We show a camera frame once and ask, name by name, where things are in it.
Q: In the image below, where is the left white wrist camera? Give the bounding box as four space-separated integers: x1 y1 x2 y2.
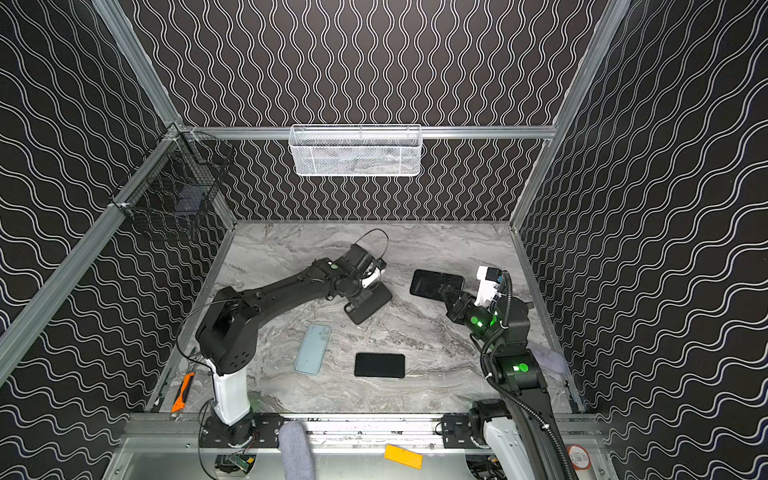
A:
361 267 382 289

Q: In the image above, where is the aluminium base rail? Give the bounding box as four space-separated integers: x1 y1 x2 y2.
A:
122 411 604 451

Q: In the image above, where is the black phone lying flat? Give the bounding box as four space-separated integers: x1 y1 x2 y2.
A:
354 352 406 379

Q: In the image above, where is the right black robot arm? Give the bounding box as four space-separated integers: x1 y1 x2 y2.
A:
438 282 577 479

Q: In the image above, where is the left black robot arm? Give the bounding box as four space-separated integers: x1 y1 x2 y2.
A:
195 243 392 427

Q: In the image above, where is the red tape roll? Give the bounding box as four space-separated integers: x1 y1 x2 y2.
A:
567 445 592 471

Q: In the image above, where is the white wire basket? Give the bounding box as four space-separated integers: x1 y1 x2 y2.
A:
288 124 423 177

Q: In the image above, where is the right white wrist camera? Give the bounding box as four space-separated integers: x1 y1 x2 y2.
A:
474 266 511 309

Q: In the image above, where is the light blue phone case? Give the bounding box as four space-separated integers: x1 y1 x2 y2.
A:
294 324 332 376

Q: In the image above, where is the orange utility knife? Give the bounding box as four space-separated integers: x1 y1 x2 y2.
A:
171 372 196 416

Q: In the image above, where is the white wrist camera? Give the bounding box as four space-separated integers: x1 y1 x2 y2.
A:
474 266 511 309
361 267 382 289

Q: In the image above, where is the yellow flat block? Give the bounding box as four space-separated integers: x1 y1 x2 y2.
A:
384 444 424 470

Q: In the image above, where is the black wire basket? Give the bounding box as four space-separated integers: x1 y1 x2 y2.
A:
114 124 235 243

